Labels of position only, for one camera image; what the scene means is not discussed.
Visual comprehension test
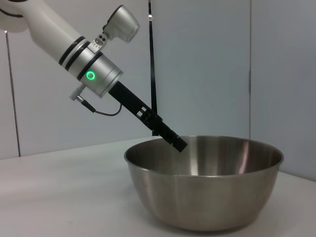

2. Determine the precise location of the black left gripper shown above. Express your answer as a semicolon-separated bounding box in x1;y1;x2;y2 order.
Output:
108;81;189;153

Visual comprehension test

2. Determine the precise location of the stainless steel mixing bowl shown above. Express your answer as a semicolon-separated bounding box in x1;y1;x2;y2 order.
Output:
123;135;284;232

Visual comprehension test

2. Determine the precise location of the left arm connector cable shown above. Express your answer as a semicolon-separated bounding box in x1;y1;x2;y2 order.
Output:
69;83;123;116

